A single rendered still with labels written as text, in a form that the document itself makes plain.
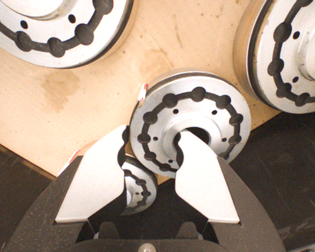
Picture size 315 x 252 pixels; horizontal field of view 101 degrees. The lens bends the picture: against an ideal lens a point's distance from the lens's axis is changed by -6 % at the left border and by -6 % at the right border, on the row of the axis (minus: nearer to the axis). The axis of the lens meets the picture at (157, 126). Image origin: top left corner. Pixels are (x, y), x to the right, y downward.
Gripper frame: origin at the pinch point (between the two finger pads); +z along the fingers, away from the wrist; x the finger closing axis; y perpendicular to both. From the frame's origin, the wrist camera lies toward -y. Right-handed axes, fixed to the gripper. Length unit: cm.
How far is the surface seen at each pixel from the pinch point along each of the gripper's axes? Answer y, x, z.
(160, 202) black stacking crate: 10.8, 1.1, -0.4
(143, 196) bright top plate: 8.7, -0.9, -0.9
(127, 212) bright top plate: 11.9, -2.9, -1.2
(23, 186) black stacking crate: 7.8, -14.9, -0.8
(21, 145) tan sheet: 4.0, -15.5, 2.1
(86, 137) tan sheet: 2.7, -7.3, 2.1
